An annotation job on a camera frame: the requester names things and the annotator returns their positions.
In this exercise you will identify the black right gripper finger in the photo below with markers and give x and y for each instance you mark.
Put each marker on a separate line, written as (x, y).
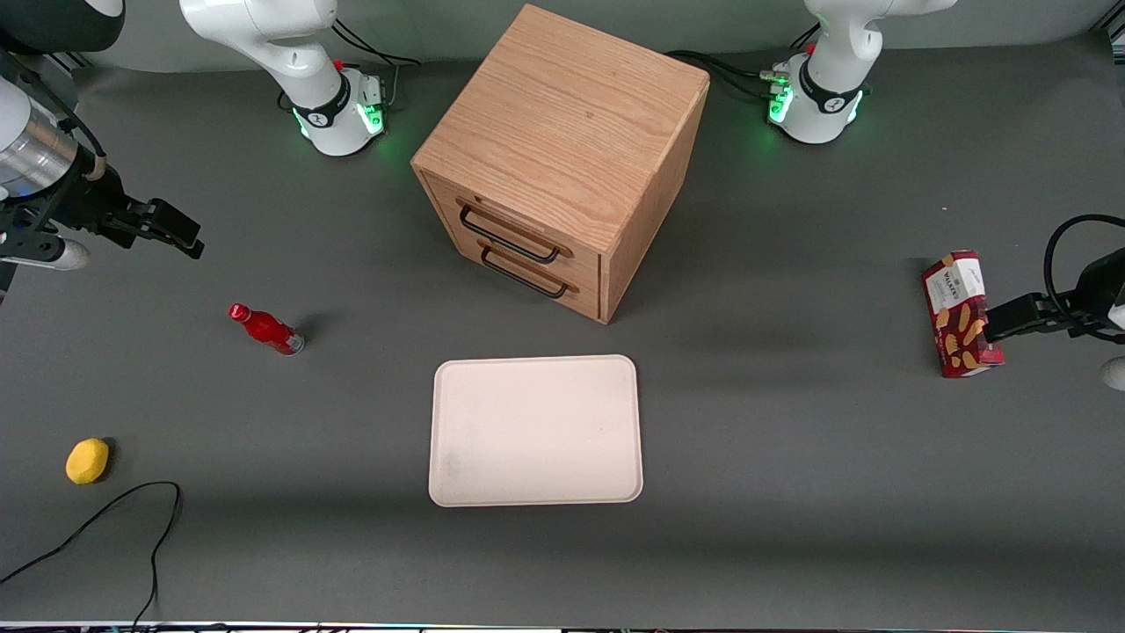
(174, 221)
(163, 239)

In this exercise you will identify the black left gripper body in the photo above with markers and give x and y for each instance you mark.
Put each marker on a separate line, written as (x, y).
(1100, 287)

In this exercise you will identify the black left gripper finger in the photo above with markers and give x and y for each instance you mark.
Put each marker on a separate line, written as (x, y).
(1015, 311)
(1018, 327)

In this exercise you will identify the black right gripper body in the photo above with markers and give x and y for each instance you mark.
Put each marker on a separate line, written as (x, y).
(86, 199)

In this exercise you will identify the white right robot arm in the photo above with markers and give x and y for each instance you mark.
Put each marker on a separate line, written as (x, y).
(264, 35)

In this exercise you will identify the red cookie box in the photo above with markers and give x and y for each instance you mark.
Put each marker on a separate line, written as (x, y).
(960, 316)

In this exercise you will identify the red bottle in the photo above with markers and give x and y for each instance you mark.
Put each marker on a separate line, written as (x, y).
(266, 329)

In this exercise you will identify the yellow lemon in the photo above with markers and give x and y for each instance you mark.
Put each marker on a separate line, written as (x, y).
(87, 461)

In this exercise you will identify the oak wooden cabinet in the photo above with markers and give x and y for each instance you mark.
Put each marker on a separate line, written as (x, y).
(562, 114)

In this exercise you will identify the cream rectangular tray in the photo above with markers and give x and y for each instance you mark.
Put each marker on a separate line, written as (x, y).
(536, 431)

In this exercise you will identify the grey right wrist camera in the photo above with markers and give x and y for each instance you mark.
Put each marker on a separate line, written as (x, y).
(66, 254)

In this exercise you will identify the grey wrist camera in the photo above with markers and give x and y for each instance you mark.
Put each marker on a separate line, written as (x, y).
(66, 254)
(1116, 373)

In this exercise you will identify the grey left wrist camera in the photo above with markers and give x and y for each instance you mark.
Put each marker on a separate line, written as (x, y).
(1116, 373)

